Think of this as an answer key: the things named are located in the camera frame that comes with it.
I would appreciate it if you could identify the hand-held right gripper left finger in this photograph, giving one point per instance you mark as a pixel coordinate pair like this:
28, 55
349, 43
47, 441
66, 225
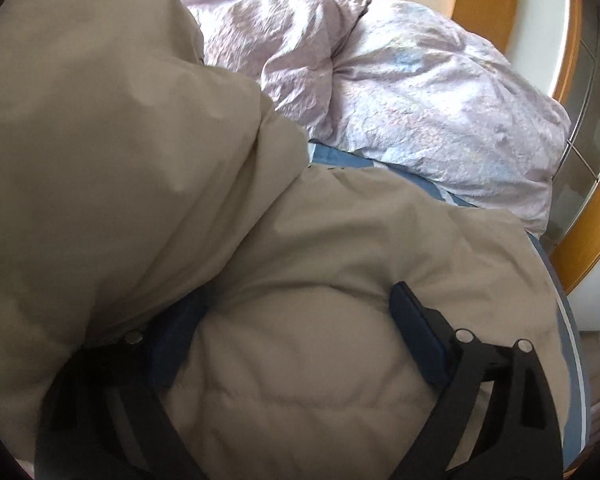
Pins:
172, 345

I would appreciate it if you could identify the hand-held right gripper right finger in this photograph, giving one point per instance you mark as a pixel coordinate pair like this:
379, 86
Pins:
420, 335

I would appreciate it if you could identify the beige puffer jacket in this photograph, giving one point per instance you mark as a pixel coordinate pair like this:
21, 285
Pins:
130, 160

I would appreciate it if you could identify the blue striped bed sheet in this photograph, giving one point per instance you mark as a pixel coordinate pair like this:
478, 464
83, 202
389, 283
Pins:
330, 157

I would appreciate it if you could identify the purple floral duvet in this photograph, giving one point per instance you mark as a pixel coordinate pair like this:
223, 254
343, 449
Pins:
405, 100

